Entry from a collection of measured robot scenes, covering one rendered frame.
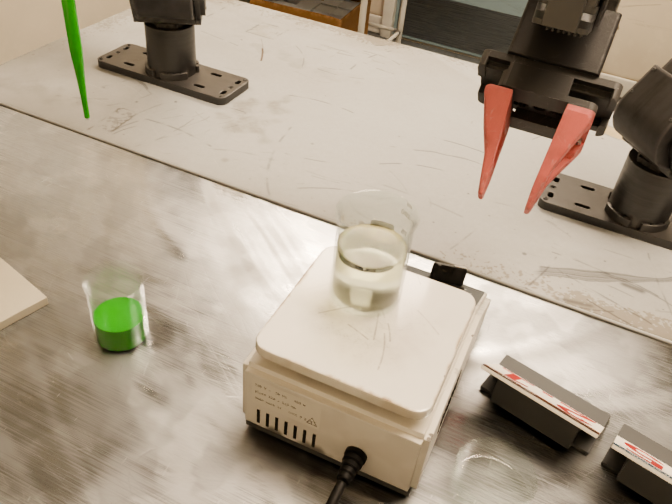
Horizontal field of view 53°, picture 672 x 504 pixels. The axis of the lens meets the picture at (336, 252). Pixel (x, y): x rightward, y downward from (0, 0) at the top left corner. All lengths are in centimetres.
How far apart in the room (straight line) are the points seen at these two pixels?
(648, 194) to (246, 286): 41
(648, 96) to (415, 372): 39
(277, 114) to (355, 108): 10
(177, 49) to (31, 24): 131
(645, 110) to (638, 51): 271
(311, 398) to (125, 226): 31
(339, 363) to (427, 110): 55
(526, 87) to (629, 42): 289
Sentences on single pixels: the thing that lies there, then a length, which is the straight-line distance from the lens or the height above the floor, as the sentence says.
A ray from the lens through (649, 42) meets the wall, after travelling 339.
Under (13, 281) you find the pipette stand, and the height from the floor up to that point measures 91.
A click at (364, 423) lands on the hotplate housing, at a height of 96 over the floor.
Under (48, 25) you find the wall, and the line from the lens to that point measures 223.
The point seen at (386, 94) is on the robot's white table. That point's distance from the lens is 93.
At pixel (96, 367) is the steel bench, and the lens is 54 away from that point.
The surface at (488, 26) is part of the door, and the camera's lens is 346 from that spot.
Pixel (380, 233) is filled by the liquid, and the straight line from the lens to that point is 45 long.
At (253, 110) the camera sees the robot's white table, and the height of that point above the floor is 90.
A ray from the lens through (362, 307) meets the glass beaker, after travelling 44.
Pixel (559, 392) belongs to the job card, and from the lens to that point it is 56.
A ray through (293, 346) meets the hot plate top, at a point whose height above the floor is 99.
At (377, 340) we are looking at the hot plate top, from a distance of 44.
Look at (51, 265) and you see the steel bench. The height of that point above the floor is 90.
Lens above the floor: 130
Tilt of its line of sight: 39 degrees down
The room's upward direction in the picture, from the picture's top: 7 degrees clockwise
